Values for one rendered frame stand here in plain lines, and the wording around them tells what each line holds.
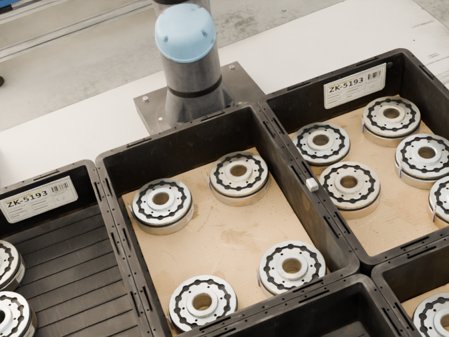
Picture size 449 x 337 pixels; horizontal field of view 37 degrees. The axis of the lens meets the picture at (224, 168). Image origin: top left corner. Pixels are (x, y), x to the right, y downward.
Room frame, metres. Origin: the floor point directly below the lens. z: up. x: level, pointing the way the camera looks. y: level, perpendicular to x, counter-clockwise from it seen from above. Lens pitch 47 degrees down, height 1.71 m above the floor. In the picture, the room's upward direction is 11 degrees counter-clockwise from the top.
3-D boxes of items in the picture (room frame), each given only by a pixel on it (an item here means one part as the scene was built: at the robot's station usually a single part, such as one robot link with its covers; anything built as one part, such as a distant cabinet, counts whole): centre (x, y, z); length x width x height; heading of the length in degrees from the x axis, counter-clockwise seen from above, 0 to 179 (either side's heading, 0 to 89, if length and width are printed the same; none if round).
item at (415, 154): (0.75, -0.34, 0.86); 0.05 x 0.05 x 0.01
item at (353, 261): (0.67, 0.03, 0.92); 0.40 x 0.30 x 0.02; 13
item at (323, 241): (0.67, 0.03, 0.87); 0.40 x 0.30 x 0.11; 13
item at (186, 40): (1.11, 0.03, 0.91); 0.13 x 0.12 x 0.14; 179
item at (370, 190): (0.72, -0.20, 0.86); 0.10 x 0.10 x 0.01
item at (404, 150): (0.75, -0.34, 0.86); 0.10 x 0.10 x 0.01
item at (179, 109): (1.09, 0.03, 0.80); 0.15 x 0.15 x 0.10
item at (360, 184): (0.72, -0.20, 0.86); 0.05 x 0.05 x 0.01
